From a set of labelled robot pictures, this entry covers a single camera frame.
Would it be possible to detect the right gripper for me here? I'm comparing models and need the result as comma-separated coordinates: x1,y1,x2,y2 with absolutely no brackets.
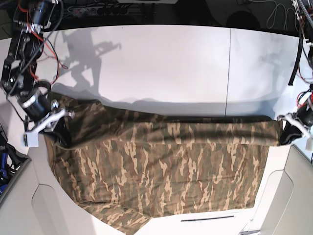
18,83,73,147

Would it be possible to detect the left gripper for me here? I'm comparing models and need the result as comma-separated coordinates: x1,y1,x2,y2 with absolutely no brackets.
277,92,313,145

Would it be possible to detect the camouflage T-shirt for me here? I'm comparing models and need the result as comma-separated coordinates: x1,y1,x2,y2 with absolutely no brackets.
45,93,282,235

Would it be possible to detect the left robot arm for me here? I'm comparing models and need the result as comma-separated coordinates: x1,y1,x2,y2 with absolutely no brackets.
277,0,313,151

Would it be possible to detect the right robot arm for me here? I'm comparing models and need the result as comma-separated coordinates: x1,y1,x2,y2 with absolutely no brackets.
0,0,74,147

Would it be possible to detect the blue and black clutter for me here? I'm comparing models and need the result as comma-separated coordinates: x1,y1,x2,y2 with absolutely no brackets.
0,124,26,195

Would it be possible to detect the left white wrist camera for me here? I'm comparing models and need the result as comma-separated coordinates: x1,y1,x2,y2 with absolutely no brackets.
305,137,313,152

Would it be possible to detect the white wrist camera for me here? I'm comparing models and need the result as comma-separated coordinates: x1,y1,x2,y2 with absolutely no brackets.
23,132,39,148
305,137,313,152

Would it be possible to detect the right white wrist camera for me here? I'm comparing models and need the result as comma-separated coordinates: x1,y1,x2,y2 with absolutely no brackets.
23,132,39,148

